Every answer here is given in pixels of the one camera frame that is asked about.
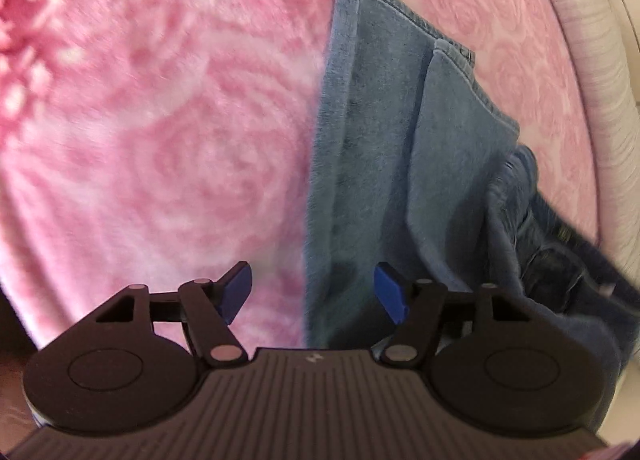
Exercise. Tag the pink floral fleece blanket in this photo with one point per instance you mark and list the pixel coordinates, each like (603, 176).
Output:
(156, 141)

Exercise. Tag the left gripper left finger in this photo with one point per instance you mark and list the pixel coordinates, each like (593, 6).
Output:
(189, 326)

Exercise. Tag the blue denim jeans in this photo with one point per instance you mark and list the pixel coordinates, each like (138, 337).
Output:
(416, 167)

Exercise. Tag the grey-white ribbed mattress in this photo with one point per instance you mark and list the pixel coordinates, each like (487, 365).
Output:
(598, 55)

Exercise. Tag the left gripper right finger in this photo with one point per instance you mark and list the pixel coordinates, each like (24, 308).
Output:
(427, 315)

